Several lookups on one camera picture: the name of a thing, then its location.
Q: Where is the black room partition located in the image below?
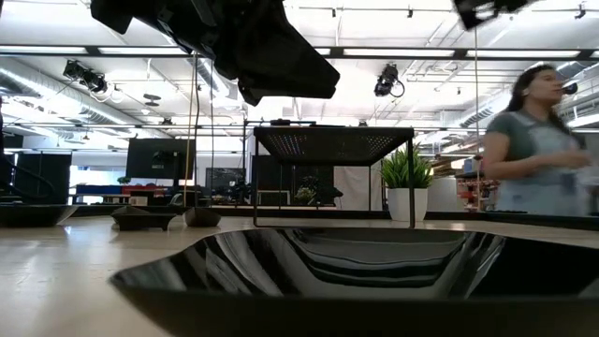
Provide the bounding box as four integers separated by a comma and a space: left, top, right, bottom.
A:
16, 152, 74, 206

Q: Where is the black bar with light panels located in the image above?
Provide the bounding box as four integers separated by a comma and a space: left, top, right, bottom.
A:
0, 44, 599, 61

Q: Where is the person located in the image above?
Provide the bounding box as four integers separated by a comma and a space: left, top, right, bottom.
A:
481, 64, 599, 217

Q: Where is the black square mini plate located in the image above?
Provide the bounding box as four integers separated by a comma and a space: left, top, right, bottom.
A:
113, 213, 178, 232

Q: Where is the storage shelving with orange parts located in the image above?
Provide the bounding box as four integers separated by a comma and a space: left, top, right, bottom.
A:
456, 170, 500, 212

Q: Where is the green plant in white pot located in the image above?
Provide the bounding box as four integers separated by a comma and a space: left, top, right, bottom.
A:
379, 143, 435, 223

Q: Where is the black perforated metal shelf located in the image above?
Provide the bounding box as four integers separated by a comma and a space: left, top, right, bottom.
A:
252, 125, 418, 230

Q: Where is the small potted plant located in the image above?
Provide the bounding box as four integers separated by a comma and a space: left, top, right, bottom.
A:
293, 186, 315, 207

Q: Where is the black monitor on stand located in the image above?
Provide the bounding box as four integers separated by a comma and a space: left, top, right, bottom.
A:
124, 137, 197, 181

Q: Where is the black aluminium table frame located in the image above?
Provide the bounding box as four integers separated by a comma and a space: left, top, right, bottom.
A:
69, 204, 599, 231

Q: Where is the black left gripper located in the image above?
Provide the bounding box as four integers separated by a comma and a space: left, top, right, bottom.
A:
91, 0, 341, 88

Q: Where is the black wavy mini plate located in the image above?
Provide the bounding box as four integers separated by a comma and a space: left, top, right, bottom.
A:
108, 227, 599, 337

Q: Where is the black hanging cable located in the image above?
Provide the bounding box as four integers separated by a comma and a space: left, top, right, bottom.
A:
193, 55, 201, 207

